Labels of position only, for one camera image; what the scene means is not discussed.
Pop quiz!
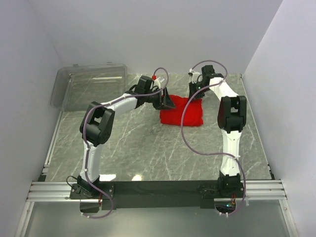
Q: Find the red t shirt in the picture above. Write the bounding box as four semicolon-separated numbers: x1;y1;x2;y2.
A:
159;95;203;127

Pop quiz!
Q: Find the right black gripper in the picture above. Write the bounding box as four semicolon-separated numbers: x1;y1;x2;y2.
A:
188;81;209;102

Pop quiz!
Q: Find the aluminium extrusion frame rail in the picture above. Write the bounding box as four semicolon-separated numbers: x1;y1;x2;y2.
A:
26;180;287;202

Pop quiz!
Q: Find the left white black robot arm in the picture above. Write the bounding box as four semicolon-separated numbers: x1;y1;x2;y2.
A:
77;75;175;198

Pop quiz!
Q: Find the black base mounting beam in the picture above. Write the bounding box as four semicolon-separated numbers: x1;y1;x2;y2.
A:
70;179;244;210

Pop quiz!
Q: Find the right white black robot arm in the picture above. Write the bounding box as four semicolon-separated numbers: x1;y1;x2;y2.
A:
188;65;247;198

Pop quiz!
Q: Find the clear plastic storage bin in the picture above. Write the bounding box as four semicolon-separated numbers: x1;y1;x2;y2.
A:
50;63;127;112

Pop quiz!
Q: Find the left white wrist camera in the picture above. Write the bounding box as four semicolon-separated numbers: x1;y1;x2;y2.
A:
152;75;165;88

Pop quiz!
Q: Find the right aluminium side rail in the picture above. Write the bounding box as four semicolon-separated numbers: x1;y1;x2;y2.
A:
268;163;299;237

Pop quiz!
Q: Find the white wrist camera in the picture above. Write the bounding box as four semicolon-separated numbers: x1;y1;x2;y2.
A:
152;75;165;88
188;69;201;83

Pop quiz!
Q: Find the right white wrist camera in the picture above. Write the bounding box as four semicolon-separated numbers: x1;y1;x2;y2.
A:
188;69;201;83

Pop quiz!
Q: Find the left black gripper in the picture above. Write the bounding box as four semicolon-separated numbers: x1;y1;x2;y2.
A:
145;87;176;111

